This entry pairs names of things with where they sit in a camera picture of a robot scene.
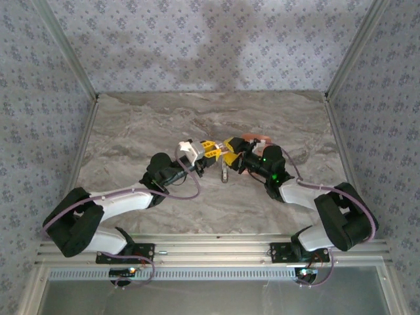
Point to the small silver stapler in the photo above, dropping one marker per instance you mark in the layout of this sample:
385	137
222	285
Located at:
225	174

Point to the orange plastic tray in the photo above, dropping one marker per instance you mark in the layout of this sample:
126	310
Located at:
262	136

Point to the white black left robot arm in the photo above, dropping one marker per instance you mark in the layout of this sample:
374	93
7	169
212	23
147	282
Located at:
124	199

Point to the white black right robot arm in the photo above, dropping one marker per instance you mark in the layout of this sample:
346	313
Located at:
295	194

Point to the small circuit board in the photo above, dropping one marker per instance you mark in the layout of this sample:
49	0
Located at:
121	271
306	272

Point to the grey metal sheet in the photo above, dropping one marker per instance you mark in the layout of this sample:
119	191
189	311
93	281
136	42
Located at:
213	298

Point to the aluminium table side rail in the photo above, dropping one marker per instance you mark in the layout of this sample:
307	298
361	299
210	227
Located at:
83	147
344	154

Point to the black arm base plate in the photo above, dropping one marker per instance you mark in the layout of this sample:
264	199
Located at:
144	251
279	252

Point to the long aluminium mounting rail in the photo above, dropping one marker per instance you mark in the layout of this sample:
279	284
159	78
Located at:
213	249

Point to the aluminium corner post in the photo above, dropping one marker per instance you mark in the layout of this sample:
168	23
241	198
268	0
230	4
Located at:
72	54
354	49

